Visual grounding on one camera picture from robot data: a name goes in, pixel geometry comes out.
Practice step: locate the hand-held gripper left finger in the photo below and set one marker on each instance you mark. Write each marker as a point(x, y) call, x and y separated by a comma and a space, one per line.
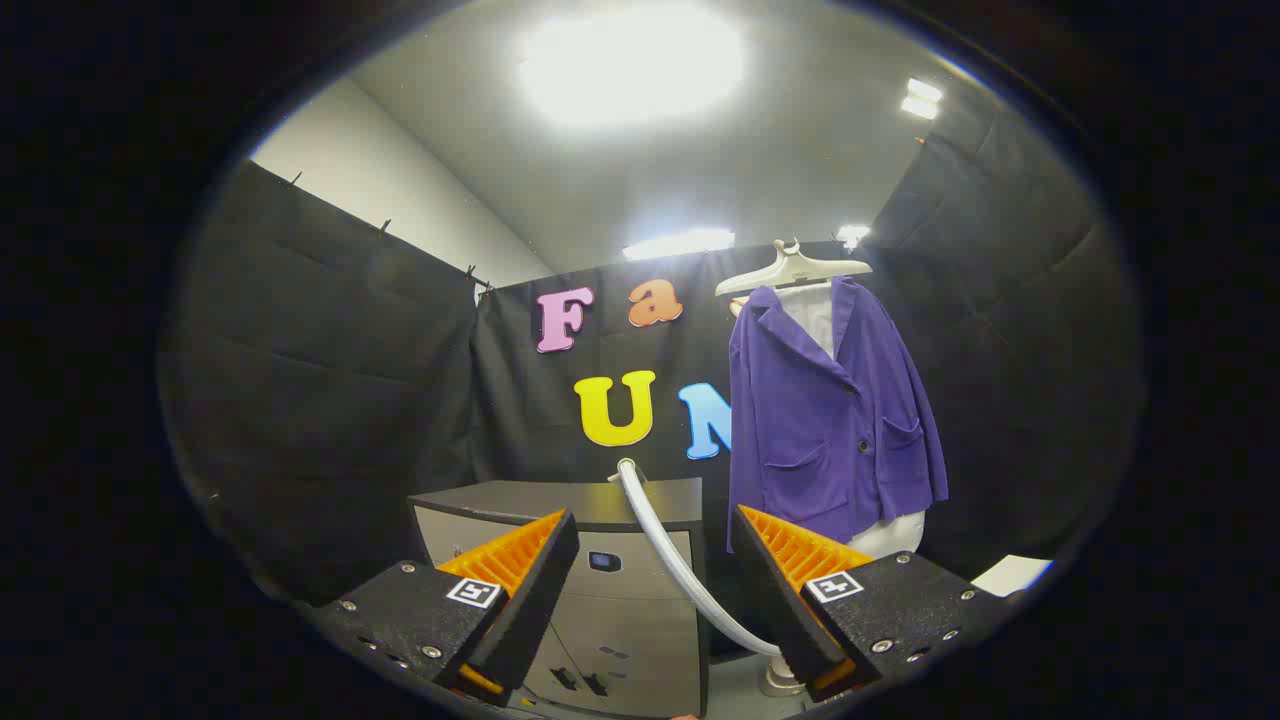
point(535, 600)

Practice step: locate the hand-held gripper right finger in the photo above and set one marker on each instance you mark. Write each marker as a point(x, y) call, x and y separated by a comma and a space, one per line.
point(775, 600)

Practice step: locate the purple button jacket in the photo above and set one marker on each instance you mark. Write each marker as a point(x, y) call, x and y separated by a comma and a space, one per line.
point(810, 420)

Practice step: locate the white padded garment form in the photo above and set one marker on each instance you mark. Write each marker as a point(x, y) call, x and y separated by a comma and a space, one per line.
point(815, 315)

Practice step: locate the grey cabinet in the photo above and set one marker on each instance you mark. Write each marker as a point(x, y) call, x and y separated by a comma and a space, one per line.
point(620, 620)

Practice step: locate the white paper sheet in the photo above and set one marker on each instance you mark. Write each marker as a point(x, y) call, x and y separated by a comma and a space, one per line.
point(1010, 575)

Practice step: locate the black backdrop cloth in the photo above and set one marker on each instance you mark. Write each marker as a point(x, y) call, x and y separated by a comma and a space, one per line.
point(330, 380)

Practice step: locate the white plastic hanger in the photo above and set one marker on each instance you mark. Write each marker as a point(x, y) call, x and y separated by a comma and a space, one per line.
point(790, 268)

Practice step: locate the long ceiling light strip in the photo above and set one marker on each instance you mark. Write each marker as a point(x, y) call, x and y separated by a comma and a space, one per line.
point(680, 243)

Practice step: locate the small double ceiling light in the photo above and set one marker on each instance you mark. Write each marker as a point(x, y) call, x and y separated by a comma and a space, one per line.
point(921, 98)

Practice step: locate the large round ceiling light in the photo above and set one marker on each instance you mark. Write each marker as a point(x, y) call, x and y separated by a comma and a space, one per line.
point(630, 65)

